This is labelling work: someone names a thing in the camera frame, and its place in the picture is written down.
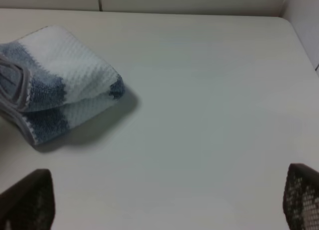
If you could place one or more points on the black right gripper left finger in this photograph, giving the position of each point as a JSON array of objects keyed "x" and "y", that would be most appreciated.
[{"x": 29, "y": 204}]

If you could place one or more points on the blue white striped towel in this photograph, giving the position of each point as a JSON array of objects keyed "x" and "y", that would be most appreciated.
[{"x": 50, "y": 83}]

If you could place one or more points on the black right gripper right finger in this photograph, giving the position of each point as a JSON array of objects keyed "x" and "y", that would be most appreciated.
[{"x": 301, "y": 197}]

